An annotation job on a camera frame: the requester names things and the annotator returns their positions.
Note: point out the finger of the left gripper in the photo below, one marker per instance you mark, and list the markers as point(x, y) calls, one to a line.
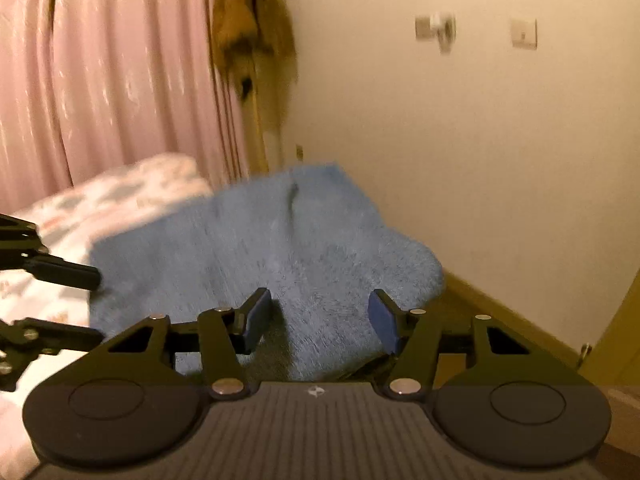
point(23, 249)
point(24, 341)

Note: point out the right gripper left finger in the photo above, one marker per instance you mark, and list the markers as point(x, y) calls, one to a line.
point(225, 334)

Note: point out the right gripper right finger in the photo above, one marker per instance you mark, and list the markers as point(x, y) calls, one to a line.
point(413, 338)

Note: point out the blue denim jeans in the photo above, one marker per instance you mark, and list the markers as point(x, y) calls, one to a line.
point(308, 234)

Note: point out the diamond patchwork quilt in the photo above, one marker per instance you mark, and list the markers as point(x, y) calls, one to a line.
point(68, 223)

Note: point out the pink patterned curtain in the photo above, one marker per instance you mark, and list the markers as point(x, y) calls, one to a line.
point(91, 85)

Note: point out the brown hanging coat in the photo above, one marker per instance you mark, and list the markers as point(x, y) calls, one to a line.
point(254, 49)

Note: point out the wall socket with plug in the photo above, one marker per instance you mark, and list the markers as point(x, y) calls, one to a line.
point(439, 26)

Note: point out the beige wall switch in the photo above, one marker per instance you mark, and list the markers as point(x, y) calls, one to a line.
point(524, 33)

